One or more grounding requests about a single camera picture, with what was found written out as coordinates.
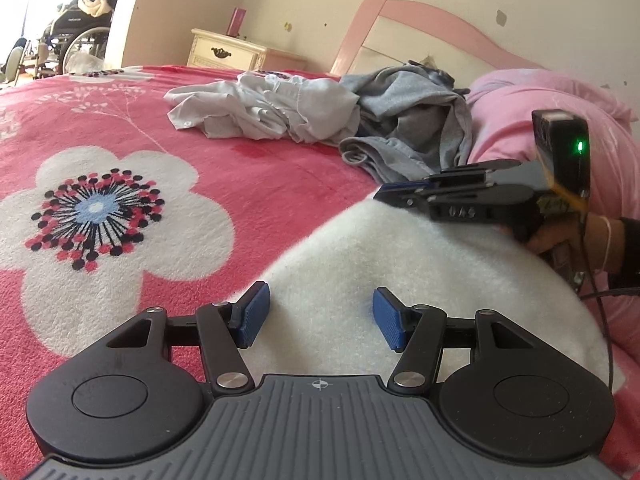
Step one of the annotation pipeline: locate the white plastic bag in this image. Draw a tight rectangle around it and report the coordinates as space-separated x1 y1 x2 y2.
65 52 107 74

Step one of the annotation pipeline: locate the pink pillow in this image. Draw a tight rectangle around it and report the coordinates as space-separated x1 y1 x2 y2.
465 67 640 281

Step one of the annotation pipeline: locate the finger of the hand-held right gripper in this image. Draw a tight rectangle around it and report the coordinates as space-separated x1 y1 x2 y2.
374 182 437 212
424 159 523 187

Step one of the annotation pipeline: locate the person's right hand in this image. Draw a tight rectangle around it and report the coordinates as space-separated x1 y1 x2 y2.
527 216 623 273

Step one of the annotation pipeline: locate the pink headboard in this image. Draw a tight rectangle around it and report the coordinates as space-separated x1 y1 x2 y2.
330 0 551 78

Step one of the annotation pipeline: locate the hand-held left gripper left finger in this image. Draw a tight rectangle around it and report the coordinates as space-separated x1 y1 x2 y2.
106 282 271 396

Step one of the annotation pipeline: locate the white crumpled shirt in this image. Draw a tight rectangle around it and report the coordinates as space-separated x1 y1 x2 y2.
164 71 362 148

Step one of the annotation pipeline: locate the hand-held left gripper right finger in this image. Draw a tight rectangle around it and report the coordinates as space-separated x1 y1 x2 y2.
372 287 534 396

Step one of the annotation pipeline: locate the cream nightstand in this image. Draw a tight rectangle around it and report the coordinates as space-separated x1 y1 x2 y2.
189 28 308 72

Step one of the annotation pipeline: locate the cream deer sweater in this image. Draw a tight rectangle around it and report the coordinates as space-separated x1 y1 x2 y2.
235 195 628 401

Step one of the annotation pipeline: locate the black cable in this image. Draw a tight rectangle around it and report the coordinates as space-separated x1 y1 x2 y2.
577 220 640 393

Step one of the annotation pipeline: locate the red floral blanket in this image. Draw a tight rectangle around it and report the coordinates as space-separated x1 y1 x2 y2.
0 64 640 480

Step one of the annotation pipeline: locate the wheelchair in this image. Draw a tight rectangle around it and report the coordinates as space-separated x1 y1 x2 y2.
37 0 118 76

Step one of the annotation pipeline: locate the yellow wire bundle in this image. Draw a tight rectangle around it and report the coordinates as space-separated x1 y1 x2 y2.
547 182 588 213

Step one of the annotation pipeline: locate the grey garment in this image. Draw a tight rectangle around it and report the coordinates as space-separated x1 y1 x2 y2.
339 62 473 185

